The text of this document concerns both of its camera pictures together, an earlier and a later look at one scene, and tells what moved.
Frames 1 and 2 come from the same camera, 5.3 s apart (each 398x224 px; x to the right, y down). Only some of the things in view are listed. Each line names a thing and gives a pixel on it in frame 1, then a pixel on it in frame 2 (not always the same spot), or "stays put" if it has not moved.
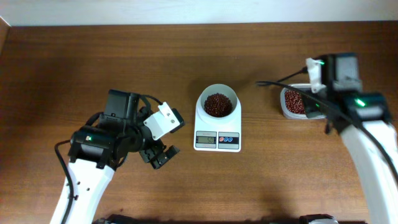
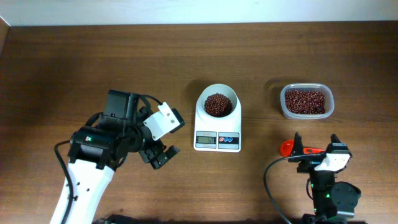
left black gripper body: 140,139 stays put
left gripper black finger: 163,158 stays put
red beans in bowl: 217,105 stays put
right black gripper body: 312,104 -> 308,165
